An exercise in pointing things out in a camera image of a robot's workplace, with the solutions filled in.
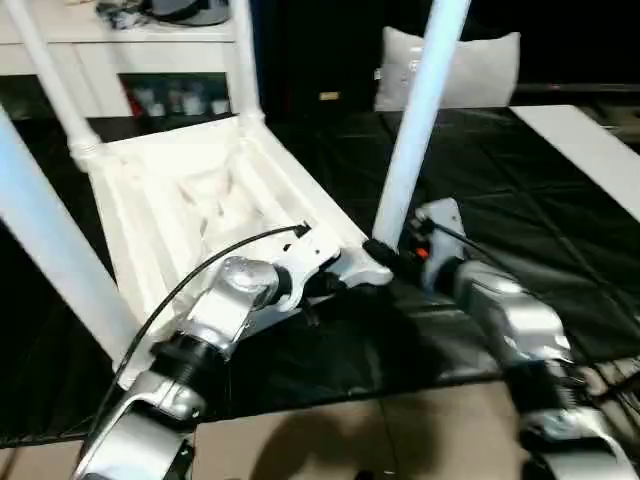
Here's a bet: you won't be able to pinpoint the grey cushion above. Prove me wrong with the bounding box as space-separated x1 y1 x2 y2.
374 26 522 112

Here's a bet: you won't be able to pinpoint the white glass-door cabinet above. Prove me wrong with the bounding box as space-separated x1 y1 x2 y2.
0 0 253 121

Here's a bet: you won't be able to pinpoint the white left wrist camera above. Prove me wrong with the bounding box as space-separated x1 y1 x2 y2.
272 234 345 311

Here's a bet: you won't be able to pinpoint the white flat board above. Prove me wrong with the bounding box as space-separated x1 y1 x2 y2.
510 104 640 223

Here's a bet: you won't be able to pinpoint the black table mat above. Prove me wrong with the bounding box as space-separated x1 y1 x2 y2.
0 104 640 446

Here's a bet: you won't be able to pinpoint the dark items on cabinet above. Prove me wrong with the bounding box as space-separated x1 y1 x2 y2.
96 0 233 29

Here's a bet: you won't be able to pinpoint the white plastic table top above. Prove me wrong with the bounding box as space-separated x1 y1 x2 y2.
68 113 397 346

